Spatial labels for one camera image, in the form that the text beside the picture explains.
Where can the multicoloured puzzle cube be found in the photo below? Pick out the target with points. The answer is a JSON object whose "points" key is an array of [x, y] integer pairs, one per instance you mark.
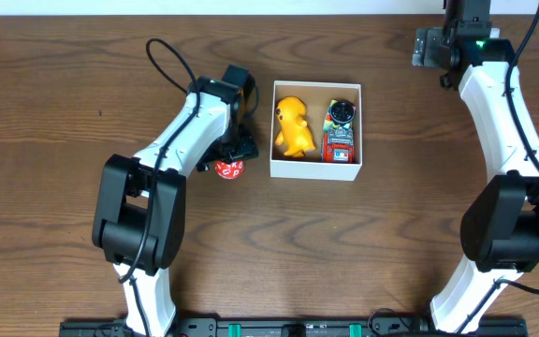
{"points": [[329, 124]]}

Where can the red toy robot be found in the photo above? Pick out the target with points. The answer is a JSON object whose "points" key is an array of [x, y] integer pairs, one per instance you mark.
{"points": [[338, 145]]}

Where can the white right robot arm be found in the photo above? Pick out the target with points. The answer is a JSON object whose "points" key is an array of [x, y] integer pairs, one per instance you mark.
{"points": [[499, 232]]}

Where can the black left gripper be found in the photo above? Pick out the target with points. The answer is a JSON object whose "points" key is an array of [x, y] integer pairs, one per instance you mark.
{"points": [[238, 153]]}

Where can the small black round cap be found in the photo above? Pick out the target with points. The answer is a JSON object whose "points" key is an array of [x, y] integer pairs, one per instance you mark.
{"points": [[342, 112]]}

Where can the red ball with white letters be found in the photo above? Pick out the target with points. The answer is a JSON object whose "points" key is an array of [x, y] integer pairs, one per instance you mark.
{"points": [[229, 171]]}

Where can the orange toy dinosaur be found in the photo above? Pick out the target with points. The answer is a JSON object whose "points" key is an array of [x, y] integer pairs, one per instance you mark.
{"points": [[295, 134]]}

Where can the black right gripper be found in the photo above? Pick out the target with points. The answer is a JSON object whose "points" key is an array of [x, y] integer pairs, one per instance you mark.
{"points": [[429, 53]]}

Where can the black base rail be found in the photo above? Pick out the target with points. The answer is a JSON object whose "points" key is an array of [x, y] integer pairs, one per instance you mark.
{"points": [[381, 325]]}

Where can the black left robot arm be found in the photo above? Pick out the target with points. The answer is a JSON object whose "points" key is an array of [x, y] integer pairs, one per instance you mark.
{"points": [[140, 211]]}

